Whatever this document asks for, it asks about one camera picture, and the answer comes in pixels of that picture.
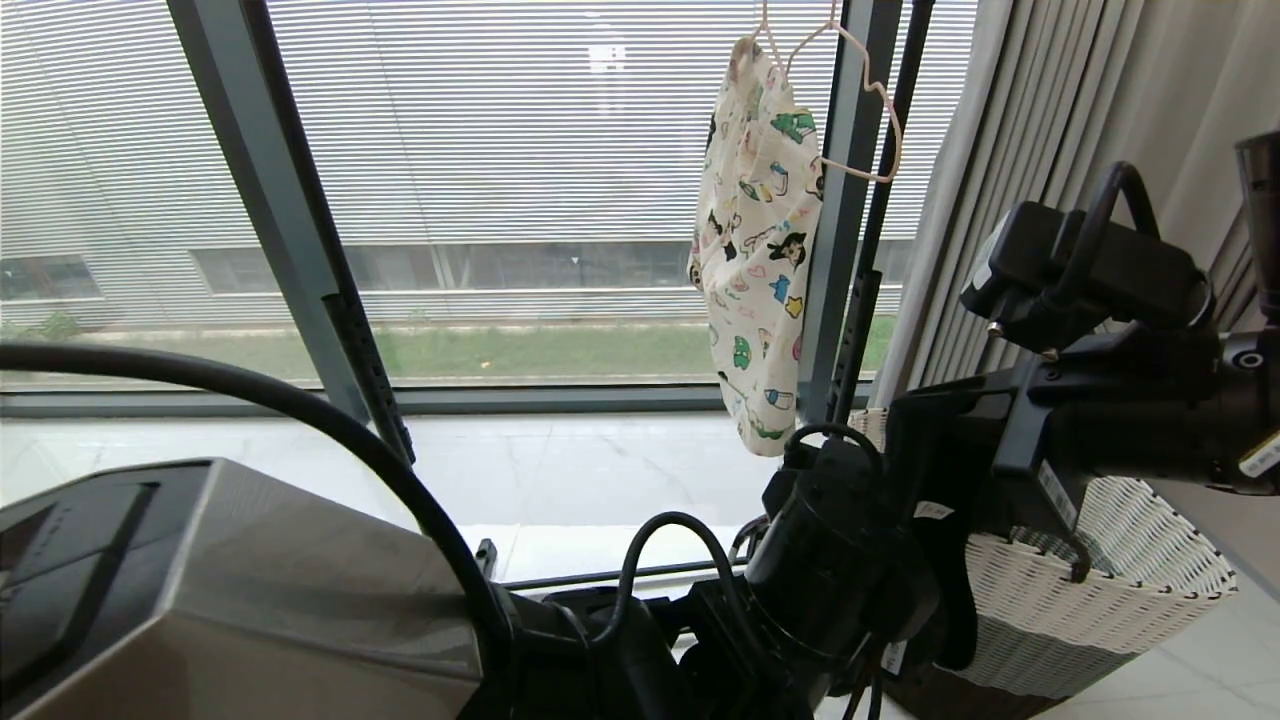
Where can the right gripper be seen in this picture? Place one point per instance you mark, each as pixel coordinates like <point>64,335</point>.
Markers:
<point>1150,430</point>

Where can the cream printed shorts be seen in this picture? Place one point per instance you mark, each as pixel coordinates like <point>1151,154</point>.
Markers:
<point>760,260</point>

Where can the pink clothes hanger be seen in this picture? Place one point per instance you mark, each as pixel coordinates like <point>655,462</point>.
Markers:
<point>768,35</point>
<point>880,100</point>

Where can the white laundry basket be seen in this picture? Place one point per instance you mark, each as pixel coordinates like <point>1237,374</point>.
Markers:
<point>1130,580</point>

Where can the black clothes rack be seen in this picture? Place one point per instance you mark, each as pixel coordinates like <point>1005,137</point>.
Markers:
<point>880,250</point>

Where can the beige curtain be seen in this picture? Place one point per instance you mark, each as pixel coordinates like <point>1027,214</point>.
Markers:
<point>1080,100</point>

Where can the window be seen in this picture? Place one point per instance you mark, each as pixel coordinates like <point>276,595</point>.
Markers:
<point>500,150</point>

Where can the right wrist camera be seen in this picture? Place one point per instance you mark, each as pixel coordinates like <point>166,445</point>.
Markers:
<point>1100,265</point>

